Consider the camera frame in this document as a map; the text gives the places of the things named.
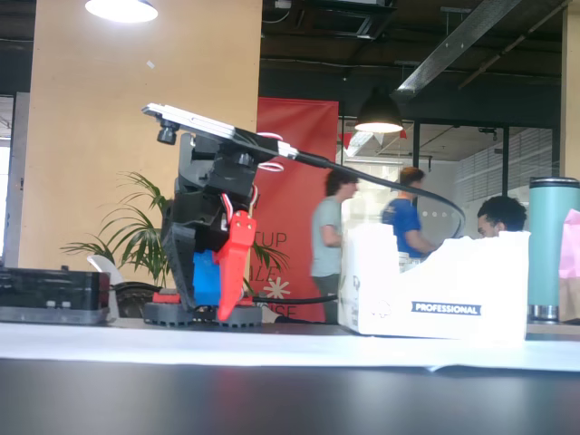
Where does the red white bunting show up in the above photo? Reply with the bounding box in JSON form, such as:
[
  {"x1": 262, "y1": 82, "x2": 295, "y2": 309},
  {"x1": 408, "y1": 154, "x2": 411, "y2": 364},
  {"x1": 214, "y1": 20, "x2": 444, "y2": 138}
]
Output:
[{"x1": 337, "y1": 130, "x2": 409, "y2": 151}]

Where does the cardboard box with pink paper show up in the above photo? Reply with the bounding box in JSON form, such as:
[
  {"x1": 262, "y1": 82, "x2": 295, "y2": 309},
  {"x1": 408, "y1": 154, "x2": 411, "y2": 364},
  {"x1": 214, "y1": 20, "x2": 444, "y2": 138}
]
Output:
[{"x1": 557, "y1": 208, "x2": 580, "y2": 324}]

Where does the black perforated table clamp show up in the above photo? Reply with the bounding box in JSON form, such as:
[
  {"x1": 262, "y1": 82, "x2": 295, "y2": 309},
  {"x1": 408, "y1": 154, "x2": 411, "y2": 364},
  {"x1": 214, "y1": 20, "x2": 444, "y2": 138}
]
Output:
[
  {"x1": 143, "y1": 289, "x2": 197, "y2": 326},
  {"x1": 225, "y1": 295, "x2": 265, "y2": 330}
]

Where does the red white servo wire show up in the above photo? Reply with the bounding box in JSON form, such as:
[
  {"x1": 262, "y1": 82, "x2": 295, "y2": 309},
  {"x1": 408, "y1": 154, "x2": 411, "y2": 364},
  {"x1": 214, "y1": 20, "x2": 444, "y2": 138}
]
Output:
[{"x1": 219, "y1": 130, "x2": 286, "y2": 227}]

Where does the person in blue shirt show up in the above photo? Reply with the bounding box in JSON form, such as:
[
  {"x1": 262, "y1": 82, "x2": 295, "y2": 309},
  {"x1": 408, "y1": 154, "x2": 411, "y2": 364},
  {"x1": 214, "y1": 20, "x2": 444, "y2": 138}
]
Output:
[{"x1": 381, "y1": 166, "x2": 439, "y2": 273}]

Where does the person in grey shirt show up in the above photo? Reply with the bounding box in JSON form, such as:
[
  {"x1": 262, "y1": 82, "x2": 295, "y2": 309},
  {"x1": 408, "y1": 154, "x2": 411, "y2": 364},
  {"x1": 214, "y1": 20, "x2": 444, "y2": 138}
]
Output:
[{"x1": 310, "y1": 169, "x2": 362, "y2": 324}]

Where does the white cardboard box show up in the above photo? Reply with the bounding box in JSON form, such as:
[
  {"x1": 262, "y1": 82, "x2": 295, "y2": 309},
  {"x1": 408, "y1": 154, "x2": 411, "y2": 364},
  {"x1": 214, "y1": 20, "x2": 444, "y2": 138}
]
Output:
[{"x1": 337, "y1": 225, "x2": 531, "y2": 342}]

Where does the green potted palm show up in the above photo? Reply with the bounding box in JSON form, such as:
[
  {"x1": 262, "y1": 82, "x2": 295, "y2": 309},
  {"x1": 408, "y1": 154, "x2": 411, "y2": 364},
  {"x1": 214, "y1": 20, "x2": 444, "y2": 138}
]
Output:
[{"x1": 61, "y1": 170, "x2": 291, "y2": 295}]

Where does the black electronics case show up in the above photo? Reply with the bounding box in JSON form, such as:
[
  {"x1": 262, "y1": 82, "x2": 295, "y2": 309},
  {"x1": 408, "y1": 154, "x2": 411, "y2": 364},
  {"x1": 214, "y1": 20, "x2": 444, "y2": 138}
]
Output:
[{"x1": 0, "y1": 266, "x2": 112, "y2": 325}]

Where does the white strip camera board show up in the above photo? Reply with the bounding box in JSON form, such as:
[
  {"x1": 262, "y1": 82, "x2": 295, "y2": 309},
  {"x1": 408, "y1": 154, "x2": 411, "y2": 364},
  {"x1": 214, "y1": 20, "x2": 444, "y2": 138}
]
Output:
[{"x1": 140, "y1": 102, "x2": 303, "y2": 160}]

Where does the black camera cable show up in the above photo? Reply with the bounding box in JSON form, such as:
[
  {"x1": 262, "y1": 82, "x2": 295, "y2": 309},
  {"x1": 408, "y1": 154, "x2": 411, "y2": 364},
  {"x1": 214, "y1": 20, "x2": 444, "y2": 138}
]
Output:
[{"x1": 289, "y1": 149, "x2": 468, "y2": 241}]

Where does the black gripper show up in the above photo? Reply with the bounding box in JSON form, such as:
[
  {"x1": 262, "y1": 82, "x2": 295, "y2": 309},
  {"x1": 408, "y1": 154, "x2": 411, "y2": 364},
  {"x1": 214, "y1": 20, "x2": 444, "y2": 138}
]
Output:
[{"x1": 160, "y1": 184, "x2": 258, "y2": 323}]

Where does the black ceiling air unit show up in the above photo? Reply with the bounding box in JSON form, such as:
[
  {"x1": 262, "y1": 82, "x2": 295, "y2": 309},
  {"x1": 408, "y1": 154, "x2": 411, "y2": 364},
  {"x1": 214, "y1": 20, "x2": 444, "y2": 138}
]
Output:
[{"x1": 294, "y1": 0, "x2": 398, "y2": 41}]

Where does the teal tumbler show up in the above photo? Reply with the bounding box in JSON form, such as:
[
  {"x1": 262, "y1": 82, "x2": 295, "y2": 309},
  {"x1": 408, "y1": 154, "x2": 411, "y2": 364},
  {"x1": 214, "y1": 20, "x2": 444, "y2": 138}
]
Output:
[{"x1": 527, "y1": 177, "x2": 580, "y2": 321}]

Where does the dark steel ceiling beam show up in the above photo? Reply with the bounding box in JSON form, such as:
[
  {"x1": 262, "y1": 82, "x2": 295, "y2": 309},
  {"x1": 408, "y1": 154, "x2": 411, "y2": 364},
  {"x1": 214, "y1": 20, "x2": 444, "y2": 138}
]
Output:
[{"x1": 390, "y1": 0, "x2": 573, "y2": 106}]

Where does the light grey curved piece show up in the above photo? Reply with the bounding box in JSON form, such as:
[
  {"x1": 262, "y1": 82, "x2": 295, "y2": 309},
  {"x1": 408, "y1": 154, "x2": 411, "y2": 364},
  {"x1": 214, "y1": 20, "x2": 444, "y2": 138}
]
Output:
[{"x1": 85, "y1": 254, "x2": 123, "y2": 318}]

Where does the person with dark curly hair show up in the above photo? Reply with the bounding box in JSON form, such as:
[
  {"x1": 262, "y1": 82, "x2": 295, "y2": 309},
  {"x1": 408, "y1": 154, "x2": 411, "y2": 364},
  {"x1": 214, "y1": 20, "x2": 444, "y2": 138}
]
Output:
[{"x1": 477, "y1": 195, "x2": 528, "y2": 240}]

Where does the red banner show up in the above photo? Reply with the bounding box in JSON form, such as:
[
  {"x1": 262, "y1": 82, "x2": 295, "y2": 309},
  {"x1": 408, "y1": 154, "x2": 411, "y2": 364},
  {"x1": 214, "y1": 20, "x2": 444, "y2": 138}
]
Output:
[{"x1": 256, "y1": 96, "x2": 340, "y2": 324}]

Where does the black pendant lamp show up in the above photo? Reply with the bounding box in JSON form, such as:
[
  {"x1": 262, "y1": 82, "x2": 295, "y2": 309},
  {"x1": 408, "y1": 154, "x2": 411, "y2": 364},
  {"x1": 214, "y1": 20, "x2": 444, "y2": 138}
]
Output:
[{"x1": 353, "y1": 88, "x2": 404, "y2": 133}]

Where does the white round ceiling lamp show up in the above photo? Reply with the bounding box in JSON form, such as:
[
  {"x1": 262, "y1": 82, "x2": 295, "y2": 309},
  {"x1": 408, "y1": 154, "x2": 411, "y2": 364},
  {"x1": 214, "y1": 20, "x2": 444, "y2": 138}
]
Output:
[{"x1": 84, "y1": 0, "x2": 160, "y2": 24}]

